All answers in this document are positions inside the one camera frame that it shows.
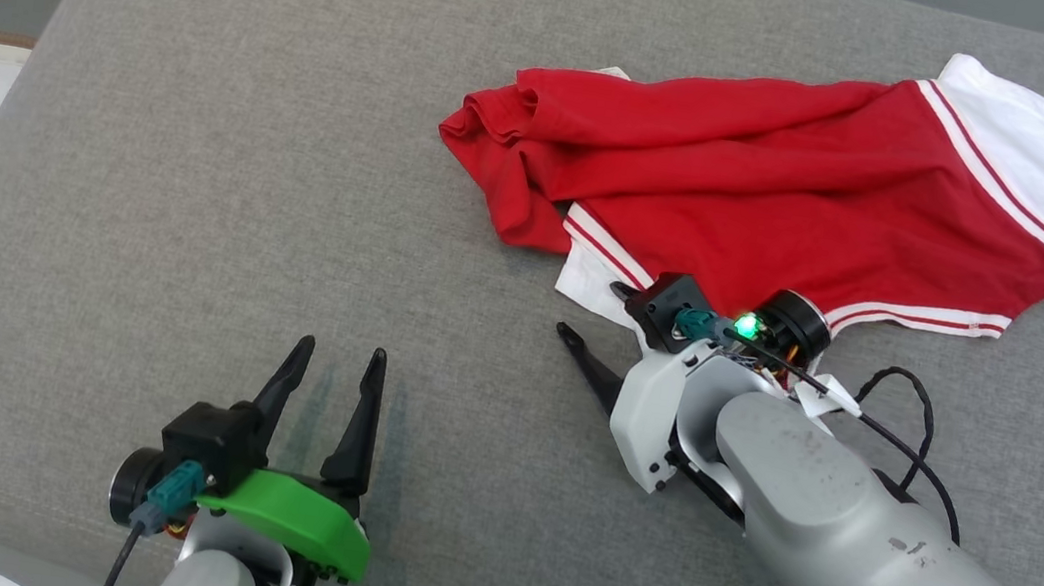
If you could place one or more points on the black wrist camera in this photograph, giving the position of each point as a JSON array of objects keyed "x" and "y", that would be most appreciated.
[
  {"x": 667, "y": 302},
  {"x": 210, "y": 439}
]

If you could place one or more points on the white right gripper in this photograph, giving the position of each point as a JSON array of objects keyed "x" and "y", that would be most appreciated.
[{"x": 654, "y": 401}]

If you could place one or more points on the red jersey with white sleeves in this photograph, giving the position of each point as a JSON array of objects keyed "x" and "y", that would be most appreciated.
[{"x": 778, "y": 186}]

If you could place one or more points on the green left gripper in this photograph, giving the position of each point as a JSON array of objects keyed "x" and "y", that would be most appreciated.
[{"x": 300, "y": 521}]

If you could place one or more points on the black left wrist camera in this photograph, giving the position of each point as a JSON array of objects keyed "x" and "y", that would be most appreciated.
[{"x": 210, "y": 439}]

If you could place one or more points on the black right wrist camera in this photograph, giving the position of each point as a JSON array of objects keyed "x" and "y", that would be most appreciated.
[{"x": 667, "y": 302}]

